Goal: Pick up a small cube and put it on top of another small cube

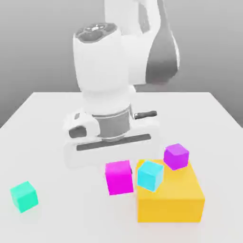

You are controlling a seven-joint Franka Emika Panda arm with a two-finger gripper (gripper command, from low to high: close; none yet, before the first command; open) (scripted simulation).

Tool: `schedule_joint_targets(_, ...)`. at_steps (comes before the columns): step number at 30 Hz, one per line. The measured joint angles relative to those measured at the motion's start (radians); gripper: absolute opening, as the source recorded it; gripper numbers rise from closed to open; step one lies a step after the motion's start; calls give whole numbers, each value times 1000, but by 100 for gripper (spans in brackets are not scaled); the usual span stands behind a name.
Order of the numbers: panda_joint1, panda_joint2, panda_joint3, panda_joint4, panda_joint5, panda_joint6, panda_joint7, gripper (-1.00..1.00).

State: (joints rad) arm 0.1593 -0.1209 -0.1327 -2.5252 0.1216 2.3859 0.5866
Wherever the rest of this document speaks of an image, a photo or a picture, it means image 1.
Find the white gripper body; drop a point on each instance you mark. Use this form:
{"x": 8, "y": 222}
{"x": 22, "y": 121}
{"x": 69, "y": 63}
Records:
{"x": 114, "y": 151}

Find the small magenta cube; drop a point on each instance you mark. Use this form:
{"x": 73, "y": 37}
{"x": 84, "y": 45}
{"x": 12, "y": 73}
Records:
{"x": 119, "y": 178}

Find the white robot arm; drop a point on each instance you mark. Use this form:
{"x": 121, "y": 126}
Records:
{"x": 100, "y": 66}

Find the small cyan cube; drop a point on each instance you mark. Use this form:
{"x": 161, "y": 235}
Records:
{"x": 150, "y": 176}

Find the small purple cube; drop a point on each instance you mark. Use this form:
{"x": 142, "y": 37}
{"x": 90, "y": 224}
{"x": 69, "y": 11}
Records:
{"x": 176, "y": 156}

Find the small teal cube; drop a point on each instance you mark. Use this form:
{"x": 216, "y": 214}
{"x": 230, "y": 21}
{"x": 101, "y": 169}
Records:
{"x": 24, "y": 197}

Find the large yellow box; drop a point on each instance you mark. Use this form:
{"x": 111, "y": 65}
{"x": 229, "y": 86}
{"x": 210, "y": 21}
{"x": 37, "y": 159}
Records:
{"x": 176, "y": 201}

